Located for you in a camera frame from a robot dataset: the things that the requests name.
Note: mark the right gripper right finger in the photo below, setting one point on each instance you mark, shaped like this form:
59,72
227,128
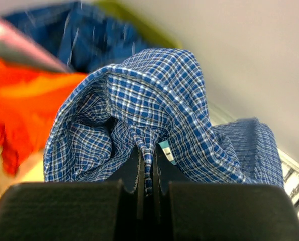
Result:
187,210

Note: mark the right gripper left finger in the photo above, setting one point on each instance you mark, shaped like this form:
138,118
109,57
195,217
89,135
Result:
109,210

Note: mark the blue checked shirt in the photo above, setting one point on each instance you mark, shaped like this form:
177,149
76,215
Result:
156,95

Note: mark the orange t-shirt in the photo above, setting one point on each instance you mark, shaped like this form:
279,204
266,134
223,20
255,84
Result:
29,101

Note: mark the pink hanger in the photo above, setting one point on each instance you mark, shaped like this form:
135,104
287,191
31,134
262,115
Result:
18,48

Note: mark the blue plaid cloth in basket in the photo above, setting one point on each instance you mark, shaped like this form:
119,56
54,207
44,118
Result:
80,35

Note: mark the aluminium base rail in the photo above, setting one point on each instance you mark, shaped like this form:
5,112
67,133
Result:
290,169

